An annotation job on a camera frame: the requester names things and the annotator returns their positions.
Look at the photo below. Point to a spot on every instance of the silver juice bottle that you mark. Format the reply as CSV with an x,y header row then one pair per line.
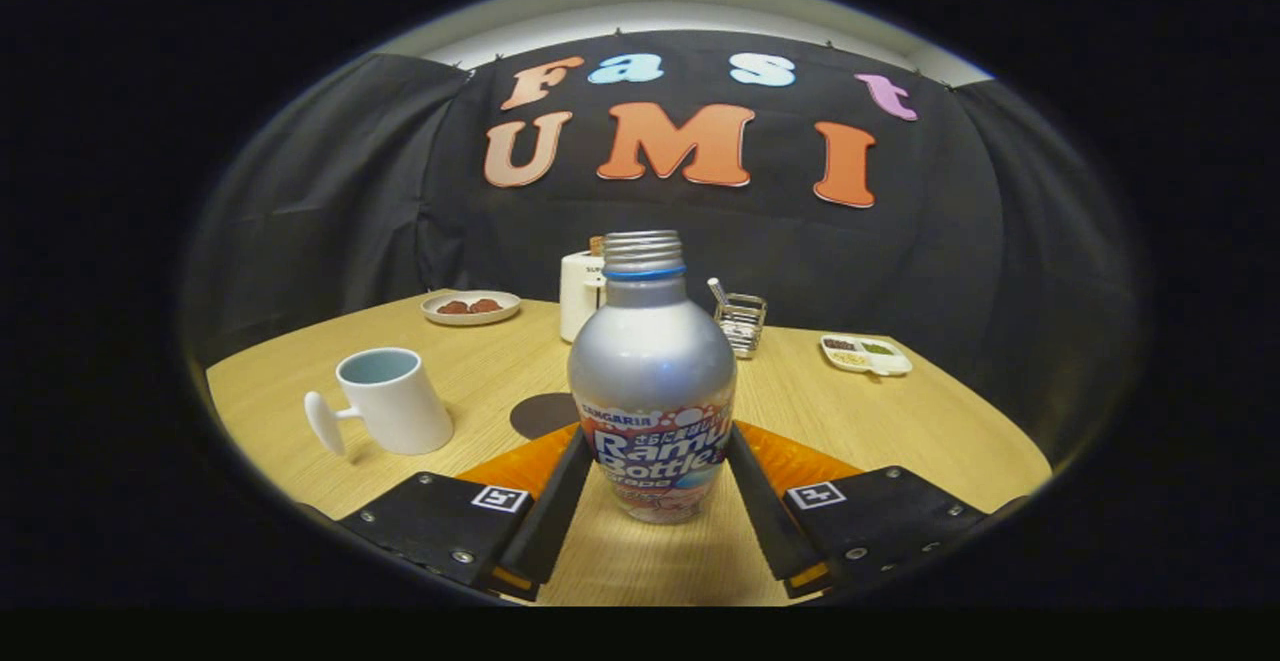
x,y
650,361

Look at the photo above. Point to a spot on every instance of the white cup with blue inside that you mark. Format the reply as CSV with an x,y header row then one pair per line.
x,y
400,411

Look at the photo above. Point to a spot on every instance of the reddish brown cookie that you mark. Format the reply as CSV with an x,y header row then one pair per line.
x,y
453,307
486,305

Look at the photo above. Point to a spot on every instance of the cream toaster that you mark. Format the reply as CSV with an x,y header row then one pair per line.
x,y
578,296

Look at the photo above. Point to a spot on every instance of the white divided seasoning dish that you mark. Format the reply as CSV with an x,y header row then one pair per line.
x,y
866,363

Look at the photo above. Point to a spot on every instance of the small cream plate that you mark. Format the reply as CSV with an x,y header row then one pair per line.
x,y
470,317

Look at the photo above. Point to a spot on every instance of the white-tipped utensil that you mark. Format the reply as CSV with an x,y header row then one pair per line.
x,y
717,289

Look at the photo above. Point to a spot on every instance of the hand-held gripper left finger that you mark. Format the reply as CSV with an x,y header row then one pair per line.
x,y
555,521

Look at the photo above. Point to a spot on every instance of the dark brown round coaster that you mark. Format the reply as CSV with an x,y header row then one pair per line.
x,y
540,414

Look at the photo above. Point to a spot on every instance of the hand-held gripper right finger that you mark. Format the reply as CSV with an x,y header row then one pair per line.
x,y
765,521

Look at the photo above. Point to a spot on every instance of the wooden table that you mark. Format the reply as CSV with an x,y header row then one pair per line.
x,y
850,421

